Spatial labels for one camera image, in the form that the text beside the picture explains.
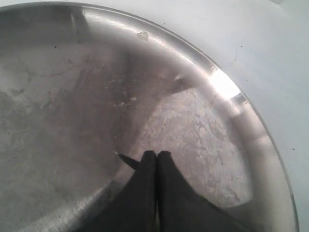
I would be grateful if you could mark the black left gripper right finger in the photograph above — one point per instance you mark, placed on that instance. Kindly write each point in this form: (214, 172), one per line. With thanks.
(181, 209)

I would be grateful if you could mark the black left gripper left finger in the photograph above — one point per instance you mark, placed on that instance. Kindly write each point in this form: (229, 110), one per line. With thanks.
(134, 208)

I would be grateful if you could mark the green chili pepper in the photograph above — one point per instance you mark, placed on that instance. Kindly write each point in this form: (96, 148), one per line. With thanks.
(132, 163)

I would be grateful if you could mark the round steel plate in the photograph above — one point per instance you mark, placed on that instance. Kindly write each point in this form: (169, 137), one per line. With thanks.
(80, 84)

